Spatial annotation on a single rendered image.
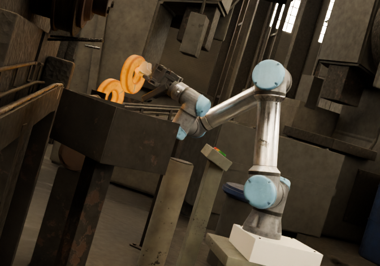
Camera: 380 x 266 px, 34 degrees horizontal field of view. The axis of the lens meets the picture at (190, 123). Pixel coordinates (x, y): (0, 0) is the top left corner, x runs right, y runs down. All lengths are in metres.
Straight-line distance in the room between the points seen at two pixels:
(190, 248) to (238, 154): 1.44
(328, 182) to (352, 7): 1.81
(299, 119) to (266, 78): 3.63
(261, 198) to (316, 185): 2.32
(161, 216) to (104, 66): 2.28
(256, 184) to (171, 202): 0.64
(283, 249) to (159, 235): 0.70
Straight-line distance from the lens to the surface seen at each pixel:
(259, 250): 2.25
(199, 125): 2.47
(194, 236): 2.84
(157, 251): 2.80
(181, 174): 2.73
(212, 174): 2.80
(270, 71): 2.25
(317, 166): 4.48
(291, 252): 2.30
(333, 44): 5.74
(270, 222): 2.35
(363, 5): 5.60
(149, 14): 4.82
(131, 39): 4.82
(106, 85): 2.53
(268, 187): 2.20
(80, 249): 1.67
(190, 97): 2.36
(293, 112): 5.87
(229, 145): 4.14
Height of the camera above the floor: 0.78
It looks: 2 degrees down
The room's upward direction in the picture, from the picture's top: 17 degrees clockwise
